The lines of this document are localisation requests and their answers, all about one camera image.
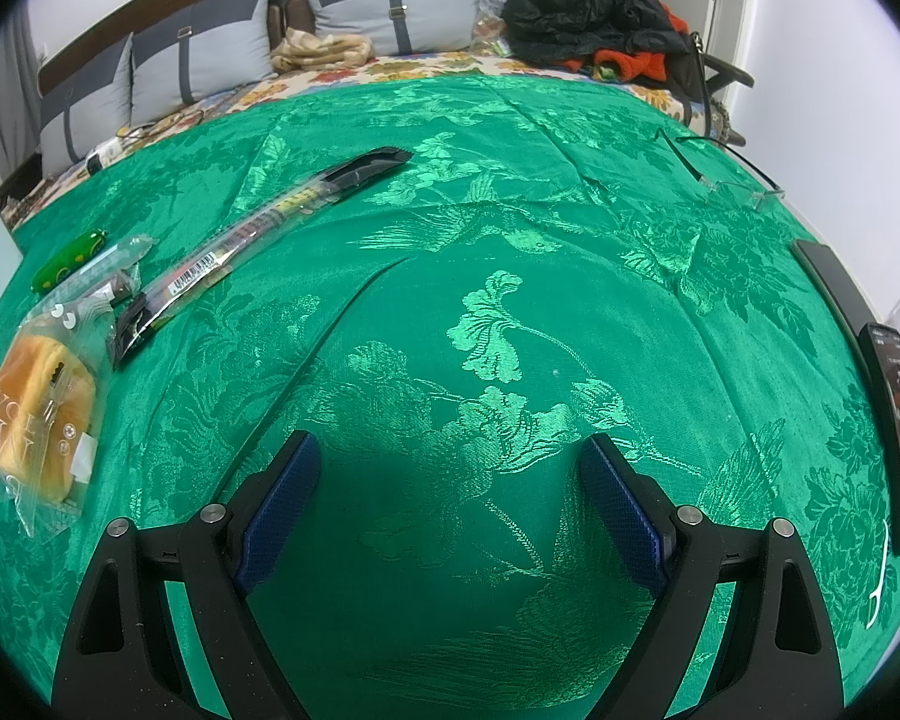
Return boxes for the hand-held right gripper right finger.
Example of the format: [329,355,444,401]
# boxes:
[577,433,845,720]

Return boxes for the brown bag with strap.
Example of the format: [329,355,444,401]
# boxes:
[671,30,728,143]

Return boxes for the black smartphone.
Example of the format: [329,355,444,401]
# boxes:
[791,238,882,346]

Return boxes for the clear frame glasses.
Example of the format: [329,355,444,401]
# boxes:
[652,127,785,212]

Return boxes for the white floss pick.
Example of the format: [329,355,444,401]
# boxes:
[866,521,892,627]

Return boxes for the clear plastic bag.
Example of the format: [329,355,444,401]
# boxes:
[474,4,515,57]

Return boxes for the orange-red garment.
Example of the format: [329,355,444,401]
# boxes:
[562,0,691,87]

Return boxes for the black chair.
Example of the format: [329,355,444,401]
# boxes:
[697,52,755,147]

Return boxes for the grey curtain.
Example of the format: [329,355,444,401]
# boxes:
[0,15,46,188]

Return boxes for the green patterned tablecloth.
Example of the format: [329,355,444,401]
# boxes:
[0,73,900,720]

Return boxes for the green pickle toy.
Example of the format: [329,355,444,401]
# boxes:
[31,229,110,293]

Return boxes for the long black packaged tool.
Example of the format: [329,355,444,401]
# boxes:
[109,146,413,368]

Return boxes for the clear packet with dark snack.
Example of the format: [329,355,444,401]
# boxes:
[34,235,157,338]

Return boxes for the white charger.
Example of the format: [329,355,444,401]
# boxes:
[82,139,132,173]

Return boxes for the beige folded blanket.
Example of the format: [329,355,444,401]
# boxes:
[270,28,376,74]

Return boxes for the black jacket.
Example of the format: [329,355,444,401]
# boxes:
[501,0,691,65]

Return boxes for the bread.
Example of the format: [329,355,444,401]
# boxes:
[0,300,117,537]

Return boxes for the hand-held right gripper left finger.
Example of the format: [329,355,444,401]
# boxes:
[51,431,323,720]

